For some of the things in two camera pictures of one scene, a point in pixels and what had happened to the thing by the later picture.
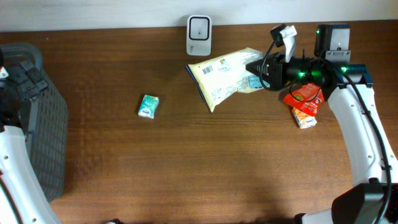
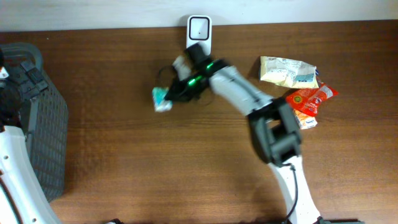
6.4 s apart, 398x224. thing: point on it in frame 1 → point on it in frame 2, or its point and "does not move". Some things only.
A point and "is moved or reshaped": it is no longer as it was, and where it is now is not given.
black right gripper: (275, 70) → (176, 90)
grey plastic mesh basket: (47, 135) does not move
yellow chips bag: (217, 76) is moved or reshaped
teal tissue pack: (148, 106) → (161, 104)
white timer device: (199, 35) does not move
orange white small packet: (303, 120) does not move
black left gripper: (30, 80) does not move
